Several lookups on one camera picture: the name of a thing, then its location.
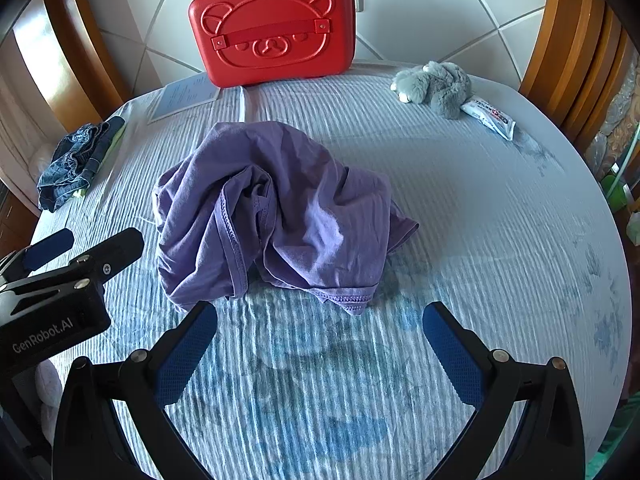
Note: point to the white tube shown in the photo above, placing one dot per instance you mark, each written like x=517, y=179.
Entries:
x=487, y=116

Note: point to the purple shirt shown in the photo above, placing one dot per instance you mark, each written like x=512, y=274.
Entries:
x=300, y=210

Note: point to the red bear case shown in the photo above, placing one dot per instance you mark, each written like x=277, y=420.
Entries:
x=270, y=20

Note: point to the blue denim garment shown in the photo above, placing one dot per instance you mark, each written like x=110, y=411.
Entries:
x=75, y=160

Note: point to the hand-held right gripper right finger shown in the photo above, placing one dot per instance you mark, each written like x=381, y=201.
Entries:
x=452, y=355

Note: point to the white padded headboard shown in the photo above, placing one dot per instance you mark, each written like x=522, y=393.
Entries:
x=425, y=10

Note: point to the light blue paper sheet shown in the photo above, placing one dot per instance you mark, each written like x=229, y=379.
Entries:
x=182, y=94

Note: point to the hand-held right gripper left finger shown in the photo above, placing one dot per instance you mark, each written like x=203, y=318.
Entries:
x=185, y=355

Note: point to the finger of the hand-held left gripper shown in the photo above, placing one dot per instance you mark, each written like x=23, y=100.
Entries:
x=50, y=247
x=117, y=249

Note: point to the green plastic item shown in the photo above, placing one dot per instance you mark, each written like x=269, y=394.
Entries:
x=617, y=192

